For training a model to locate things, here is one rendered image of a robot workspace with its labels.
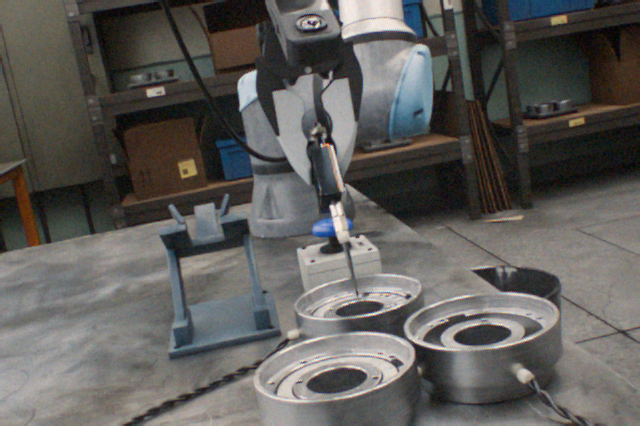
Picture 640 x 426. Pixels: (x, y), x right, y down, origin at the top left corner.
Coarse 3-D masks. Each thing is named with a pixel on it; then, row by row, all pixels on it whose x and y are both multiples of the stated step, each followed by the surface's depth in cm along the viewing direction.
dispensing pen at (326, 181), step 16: (320, 128) 72; (320, 144) 72; (320, 160) 69; (320, 176) 68; (320, 192) 68; (336, 192) 68; (320, 208) 70; (336, 208) 69; (336, 224) 68; (352, 272) 67
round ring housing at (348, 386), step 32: (288, 352) 54; (320, 352) 55; (352, 352) 54; (384, 352) 53; (256, 384) 49; (320, 384) 52; (352, 384) 52; (384, 384) 46; (416, 384) 48; (288, 416) 46; (320, 416) 45; (352, 416) 45; (384, 416) 46
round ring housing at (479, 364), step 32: (416, 320) 56; (480, 320) 56; (544, 320) 54; (416, 352) 51; (448, 352) 49; (480, 352) 48; (512, 352) 48; (544, 352) 49; (448, 384) 50; (480, 384) 49; (512, 384) 49; (544, 384) 51
